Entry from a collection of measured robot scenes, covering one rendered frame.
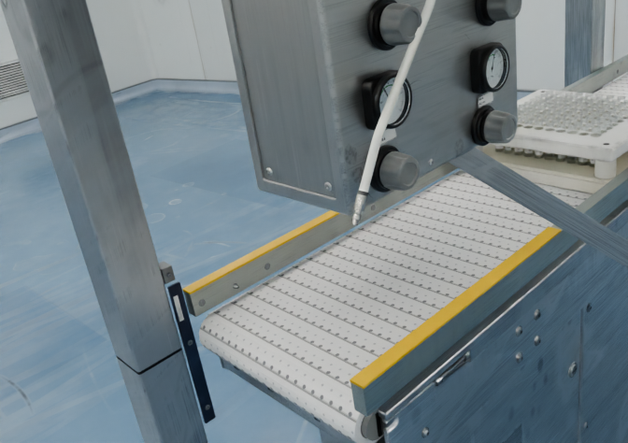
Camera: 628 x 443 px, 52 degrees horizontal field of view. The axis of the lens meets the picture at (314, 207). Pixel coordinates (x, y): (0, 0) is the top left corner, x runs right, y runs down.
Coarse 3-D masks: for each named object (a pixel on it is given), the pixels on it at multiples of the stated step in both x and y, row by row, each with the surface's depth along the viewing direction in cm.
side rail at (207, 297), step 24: (600, 72) 134; (624, 72) 142; (456, 168) 105; (408, 192) 97; (336, 216) 87; (312, 240) 85; (264, 264) 80; (216, 288) 76; (240, 288) 78; (192, 312) 75
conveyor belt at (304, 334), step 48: (432, 192) 99; (480, 192) 96; (576, 192) 91; (384, 240) 86; (432, 240) 84; (480, 240) 82; (528, 240) 80; (288, 288) 78; (336, 288) 77; (384, 288) 75; (432, 288) 73; (240, 336) 70; (288, 336) 69; (336, 336) 67; (384, 336) 66; (288, 384) 64; (336, 384) 60
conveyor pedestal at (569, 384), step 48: (624, 288) 107; (576, 336) 97; (624, 336) 112; (528, 384) 89; (576, 384) 101; (624, 384) 117; (480, 432) 82; (528, 432) 92; (576, 432) 105; (624, 432) 122
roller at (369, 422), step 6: (372, 414) 58; (366, 420) 57; (372, 420) 58; (378, 420) 58; (366, 426) 57; (372, 426) 58; (378, 426) 58; (366, 432) 57; (372, 432) 58; (378, 432) 59; (372, 438) 58
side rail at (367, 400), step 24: (600, 192) 82; (624, 192) 85; (600, 216) 81; (552, 240) 73; (576, 240) 77; (528, 264) 70; (504, 288) 67; (480, 312) 65; (432, 336) 60; (456, 336) 63; (408, 360) 58; (432, 360) 60; (384, 384) 56; (360, 408) 55
